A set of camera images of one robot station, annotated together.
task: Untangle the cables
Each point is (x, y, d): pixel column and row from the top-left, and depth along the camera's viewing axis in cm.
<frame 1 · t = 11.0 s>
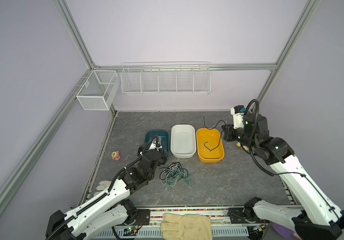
left hand: (154, 148, 76), fingers open
right hand: (223, 127, 68), fingers closed
teal plastic bin: (163, 133, 103), point 6 cm above the table
white plastic bin: (183, 140, 104), on the table
yellow plastic bin: (209, 143, 98), point 5 cm above the table
pink toy: (115, 155, 93), point 5 cm above the table

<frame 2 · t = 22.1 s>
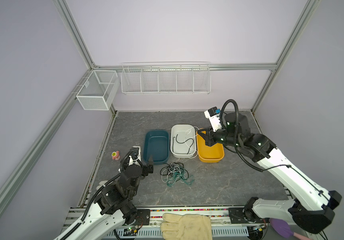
left hand: (142, 157, 72), fingers open
right hand: (198, 132, 66), fingers closed
the named things where they were.

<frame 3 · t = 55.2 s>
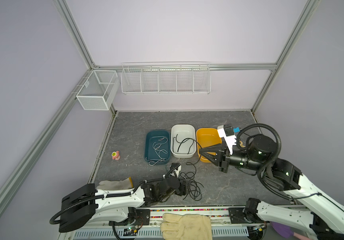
left hand: (186, 184, 78), fingers open
right hand: (199, 153, 51), fingers closed
the named things where they were.

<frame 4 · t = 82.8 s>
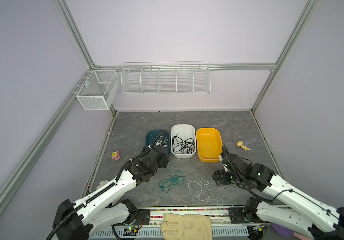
left hand: (157, 152, 79), fingers open
right hand: (220, 176, 75), fingers open
the named things where they were.

